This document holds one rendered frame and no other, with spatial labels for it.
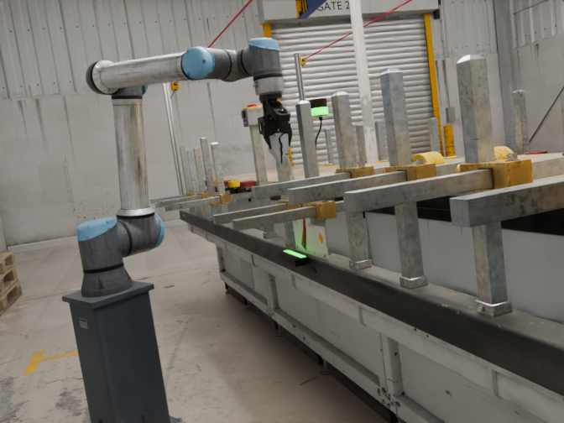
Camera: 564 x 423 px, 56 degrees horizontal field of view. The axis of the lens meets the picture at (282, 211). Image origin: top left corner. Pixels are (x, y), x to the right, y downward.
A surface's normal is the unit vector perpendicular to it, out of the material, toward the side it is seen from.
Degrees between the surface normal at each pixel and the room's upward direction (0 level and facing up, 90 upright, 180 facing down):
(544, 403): 90
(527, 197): 90
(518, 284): 90
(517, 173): 90
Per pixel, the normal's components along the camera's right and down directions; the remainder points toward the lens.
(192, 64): -0.53, 0.18
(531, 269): -0.93, 0.16
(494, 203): 0.34, 0.06
